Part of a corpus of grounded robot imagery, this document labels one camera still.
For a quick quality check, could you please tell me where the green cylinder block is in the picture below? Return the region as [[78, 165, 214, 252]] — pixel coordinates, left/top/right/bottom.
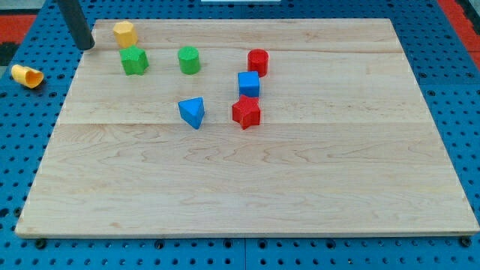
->
[[177, 46, 201, 75]]

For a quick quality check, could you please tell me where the yellow hexagon block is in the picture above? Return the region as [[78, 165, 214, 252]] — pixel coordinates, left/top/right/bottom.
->
[[112, 21, 138, 48]]

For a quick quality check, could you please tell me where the red star block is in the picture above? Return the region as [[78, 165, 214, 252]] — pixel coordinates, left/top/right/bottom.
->
[[232, 94, 261, 129]]

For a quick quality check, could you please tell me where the red cylinder block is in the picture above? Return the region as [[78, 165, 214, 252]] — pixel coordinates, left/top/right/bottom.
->
[[247, 49, 269, 77]]

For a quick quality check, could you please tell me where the blue cube block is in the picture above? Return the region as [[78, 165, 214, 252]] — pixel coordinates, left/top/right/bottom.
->
[[237, 71, 260, 98]]

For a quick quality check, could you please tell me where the green star block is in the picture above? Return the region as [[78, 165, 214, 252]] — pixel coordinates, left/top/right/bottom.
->
[[119, 45, 149, 76]]

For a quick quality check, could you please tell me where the yellow block lying off board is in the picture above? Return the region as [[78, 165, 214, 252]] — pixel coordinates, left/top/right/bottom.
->
[[10, 64, 44, 89]]

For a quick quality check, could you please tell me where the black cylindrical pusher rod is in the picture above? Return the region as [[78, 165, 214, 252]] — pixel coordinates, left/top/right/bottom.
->
[[57, 0, 95, 51]]

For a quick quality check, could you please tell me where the light wooden board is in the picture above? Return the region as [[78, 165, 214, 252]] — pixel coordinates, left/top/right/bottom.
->
[[16, 19, 479, 239]]

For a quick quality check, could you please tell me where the blue triangle block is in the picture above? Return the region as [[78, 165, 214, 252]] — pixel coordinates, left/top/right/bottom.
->
[[178, 97, 205, 129]]

